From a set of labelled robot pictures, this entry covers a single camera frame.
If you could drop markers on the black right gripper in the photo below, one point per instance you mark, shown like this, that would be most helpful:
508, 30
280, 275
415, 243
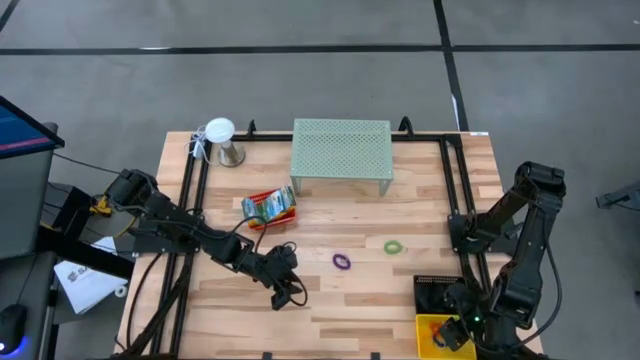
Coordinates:
477, 325

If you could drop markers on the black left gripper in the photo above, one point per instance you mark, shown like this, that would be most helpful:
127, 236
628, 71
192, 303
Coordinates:
280, 267

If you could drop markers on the purple coil wristband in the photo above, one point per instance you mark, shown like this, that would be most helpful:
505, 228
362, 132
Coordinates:
335, 261

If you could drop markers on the red plastic basket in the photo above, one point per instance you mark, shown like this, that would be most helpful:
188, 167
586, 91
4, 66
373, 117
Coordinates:
275, 224

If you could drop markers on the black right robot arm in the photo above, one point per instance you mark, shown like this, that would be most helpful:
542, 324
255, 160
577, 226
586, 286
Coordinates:
522, 280

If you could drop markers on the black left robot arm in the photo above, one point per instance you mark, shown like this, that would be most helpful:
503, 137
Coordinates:
200, 232

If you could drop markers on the dark grey desk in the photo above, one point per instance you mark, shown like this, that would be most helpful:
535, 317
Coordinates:
35, 280

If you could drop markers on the yellow plastic bin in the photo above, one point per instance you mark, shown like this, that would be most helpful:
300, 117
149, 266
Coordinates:
425, 350

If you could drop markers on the black mesh tray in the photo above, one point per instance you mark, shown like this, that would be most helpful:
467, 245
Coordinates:
430, 295

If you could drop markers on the green coil wristband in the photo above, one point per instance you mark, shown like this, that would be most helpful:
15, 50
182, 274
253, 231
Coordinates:
387, 247

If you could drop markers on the green mesh shelf riser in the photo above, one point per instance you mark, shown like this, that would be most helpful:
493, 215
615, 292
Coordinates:
341, 147

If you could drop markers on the white lamp with metal base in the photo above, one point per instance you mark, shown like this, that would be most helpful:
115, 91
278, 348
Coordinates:
218, 131

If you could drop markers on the small white paper sheet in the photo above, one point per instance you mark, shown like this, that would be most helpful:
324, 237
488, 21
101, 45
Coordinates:
106, 245

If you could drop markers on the white printed booklet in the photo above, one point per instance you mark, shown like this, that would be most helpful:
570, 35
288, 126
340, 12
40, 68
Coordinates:
85, 287

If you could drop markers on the black equipment box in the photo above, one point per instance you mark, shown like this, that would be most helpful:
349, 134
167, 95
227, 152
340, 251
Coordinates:
70, 205

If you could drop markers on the black computer mouse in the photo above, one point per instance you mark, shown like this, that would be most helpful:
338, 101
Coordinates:
12, 327

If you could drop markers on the computer monitor blue screen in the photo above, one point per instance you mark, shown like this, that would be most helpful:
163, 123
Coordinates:
20, 135

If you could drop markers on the black aluminium table frame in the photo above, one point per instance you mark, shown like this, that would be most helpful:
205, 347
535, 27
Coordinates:
265, 137

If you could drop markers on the black frame hook bracket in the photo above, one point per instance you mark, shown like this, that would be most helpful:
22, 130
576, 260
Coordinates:
406, 126
251, 127

